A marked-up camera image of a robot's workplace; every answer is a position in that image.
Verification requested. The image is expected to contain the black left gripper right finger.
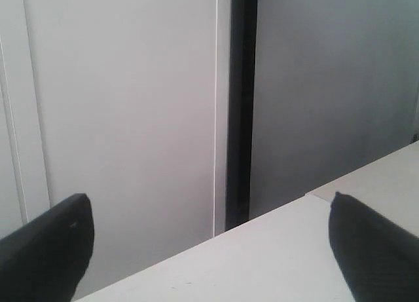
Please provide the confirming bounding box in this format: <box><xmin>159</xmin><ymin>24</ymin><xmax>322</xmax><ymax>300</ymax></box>
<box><xmin>328</xmin><ymin>192</ymin><xmax>418</xmax><ymax>301</ymax></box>

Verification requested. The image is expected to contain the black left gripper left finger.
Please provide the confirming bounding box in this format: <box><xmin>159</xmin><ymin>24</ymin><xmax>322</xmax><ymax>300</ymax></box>
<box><xmin>1</xmin><ymin>193</ymin><xmax>95</xmax><ymax>301</ymax></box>

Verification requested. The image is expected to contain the black vertical post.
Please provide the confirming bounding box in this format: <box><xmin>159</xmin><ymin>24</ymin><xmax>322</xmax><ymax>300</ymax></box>
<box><xmin>225</xmin><ymin>0</ymin><xmax>258</xmax><ymax>231</ymax></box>

